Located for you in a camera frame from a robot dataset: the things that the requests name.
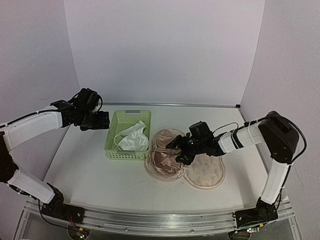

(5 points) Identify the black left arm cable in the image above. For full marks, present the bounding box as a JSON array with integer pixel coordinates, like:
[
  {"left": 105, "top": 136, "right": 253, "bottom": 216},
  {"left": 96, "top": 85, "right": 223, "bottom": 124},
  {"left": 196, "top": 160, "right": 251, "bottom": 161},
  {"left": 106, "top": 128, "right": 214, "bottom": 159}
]
[{"left": 0, "top": 109, "right": 63, "bottom": 126}]

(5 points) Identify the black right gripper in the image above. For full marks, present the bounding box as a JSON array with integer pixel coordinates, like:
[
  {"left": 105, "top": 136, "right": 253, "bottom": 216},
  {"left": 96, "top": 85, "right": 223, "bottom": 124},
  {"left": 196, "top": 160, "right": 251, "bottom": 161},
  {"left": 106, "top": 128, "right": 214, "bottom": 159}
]
[{"left": 166, "top": 135, "right": 206, "bottom": 166}]

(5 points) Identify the pink satin lace bra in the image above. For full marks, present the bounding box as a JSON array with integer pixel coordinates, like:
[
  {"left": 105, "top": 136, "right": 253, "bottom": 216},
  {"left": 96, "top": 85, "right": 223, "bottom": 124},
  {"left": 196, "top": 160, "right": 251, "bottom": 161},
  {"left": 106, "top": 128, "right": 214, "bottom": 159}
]
[{"left": 144, "top": 128, "right": 184, "bottom": 181}]

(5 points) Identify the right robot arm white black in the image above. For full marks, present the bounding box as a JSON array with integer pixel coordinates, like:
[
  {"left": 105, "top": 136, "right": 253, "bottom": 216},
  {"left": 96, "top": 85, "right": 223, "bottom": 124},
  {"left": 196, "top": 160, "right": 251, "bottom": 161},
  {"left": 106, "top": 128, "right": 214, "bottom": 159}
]
[{"left": 166, "top": 111, "right": 307, "bottom": 229}]

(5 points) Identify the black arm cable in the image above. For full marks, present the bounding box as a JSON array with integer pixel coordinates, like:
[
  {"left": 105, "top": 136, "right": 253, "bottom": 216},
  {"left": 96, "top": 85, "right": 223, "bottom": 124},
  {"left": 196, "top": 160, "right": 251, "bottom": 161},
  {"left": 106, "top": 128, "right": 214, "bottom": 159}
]
[
  {"left": 0, "top": 109, "right": 63, "bottom": 126},
  {"left": 212, "top": 118, "right": 308, "bottom": 163}
]

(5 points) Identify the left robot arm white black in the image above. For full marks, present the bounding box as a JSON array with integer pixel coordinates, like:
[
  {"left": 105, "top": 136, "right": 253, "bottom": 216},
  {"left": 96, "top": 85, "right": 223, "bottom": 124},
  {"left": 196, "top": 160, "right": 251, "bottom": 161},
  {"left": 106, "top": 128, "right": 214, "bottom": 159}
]
[{"left": 0, "top": 107, "right": 110, "bottom": 223}]

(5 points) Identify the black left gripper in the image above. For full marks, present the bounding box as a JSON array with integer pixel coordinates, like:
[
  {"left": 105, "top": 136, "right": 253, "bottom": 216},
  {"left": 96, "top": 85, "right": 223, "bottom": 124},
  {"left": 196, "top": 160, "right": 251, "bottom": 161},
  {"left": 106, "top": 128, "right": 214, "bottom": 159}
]
[{"left": 78, "top": 110, "right": 110, "bottom": 131}]

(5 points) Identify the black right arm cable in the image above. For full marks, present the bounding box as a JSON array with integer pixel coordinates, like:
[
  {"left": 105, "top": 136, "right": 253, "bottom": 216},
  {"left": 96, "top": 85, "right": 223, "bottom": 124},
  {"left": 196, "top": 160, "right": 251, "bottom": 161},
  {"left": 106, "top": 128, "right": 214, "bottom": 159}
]
[{"left": 212, "top": 118, "right": 308, "bottom": 163}]

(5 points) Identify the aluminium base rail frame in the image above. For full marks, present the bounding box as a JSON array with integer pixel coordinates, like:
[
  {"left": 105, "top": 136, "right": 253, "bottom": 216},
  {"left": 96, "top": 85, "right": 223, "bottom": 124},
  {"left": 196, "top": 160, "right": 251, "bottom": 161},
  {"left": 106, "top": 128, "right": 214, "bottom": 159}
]
[{"left": 13, "top": 101, "right": 303, "bottom": 240}]

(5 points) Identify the green perforated plastic basket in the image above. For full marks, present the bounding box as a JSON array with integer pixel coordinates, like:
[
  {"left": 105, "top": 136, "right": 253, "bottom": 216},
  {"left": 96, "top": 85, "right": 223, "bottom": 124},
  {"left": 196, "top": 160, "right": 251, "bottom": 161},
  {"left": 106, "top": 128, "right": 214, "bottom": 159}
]
[{"left": 104, "top": 110, "right": 152, "bottom": 160}]

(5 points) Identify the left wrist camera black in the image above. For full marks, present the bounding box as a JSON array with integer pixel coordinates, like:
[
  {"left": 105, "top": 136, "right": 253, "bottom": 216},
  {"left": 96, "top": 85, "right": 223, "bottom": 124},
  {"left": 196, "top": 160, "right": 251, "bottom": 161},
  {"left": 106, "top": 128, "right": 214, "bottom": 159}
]
[{"left": 50, "top": 88, "right": 102, "bottom": 112}]

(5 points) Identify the beige tulip mesh laundry bag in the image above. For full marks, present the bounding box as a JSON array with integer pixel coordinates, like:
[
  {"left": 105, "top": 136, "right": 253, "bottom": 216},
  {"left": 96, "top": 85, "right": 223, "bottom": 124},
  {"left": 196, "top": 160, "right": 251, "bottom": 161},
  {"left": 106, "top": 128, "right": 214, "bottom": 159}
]
[{"left": 144, "top": 128, "right": 226, "bottom": 190}]

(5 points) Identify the white satin bra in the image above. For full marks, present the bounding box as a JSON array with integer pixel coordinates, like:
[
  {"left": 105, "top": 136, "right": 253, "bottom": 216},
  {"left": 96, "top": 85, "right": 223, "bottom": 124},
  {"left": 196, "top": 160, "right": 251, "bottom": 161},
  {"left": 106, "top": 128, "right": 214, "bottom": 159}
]
[{"left": 113, "top": 120, "right": 149, "bottom": 151}]

